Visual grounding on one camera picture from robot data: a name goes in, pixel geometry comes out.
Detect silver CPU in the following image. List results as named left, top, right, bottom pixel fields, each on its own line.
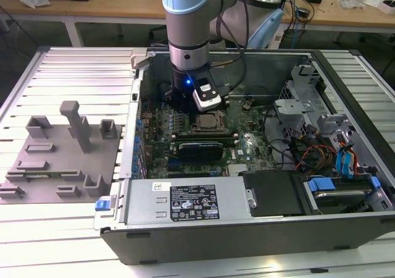
left=197, top=114, right=222, bottom=127

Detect metal socket cover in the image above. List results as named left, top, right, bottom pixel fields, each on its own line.
left=193, top=112, right=228, bottom=132

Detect CPU socket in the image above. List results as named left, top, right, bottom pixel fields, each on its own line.
left=190, top=111, right=230, bottom=133

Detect black graphics card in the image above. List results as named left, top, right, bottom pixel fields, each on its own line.
left=177, top=140, right=225, bottom=162

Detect green motherboard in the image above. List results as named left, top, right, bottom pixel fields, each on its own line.
left=140, top=97, right=275, bottom=180

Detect small silver heatsink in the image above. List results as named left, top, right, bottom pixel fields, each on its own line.
left=227, top=163, right=248, bottom=176

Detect grey power supply unit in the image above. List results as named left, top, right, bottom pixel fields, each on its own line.
left=125, top=178, right=254, bottom=226

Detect grey metal drive cage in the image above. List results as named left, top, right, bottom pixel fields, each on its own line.
left=273, top=63, right=364, bottom=175

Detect wooden desk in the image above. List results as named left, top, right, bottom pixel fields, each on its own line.
left=0, top=0, right=395, bottom=49

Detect blue case latch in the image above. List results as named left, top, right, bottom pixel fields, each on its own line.
left=94, top=198, right=112, bottom=213

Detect black plastic bay cover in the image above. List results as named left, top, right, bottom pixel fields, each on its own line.
left=239, top=169, right=305, bottom=217

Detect grey parts rack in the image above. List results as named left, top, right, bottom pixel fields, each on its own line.
left=0, top=100, right=124, bottom=205

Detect black PC case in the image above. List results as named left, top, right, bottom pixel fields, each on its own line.
left=92, top=47, right=395, bottom=266

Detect green RAM stick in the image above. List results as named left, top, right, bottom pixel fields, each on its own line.
left=23, top=171, right=67, bottom=179

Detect hard disk in blue carrier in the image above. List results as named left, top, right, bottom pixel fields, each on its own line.
left=304, top=175, right=381, bottom=216

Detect white flat box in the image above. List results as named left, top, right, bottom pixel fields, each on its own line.
left=364, top=0, right=395, bottom=15

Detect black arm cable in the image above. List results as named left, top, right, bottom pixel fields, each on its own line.
left=212, top=0, right=251, bottom=89

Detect red yellow power wires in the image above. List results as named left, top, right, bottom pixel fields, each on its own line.
left=296, top=144, right=339, bottom=171

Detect blue flat data wire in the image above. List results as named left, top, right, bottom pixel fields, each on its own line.
left=335, top=144, right=348, bottom=180
left=345, top=146, right=360, bottom=180

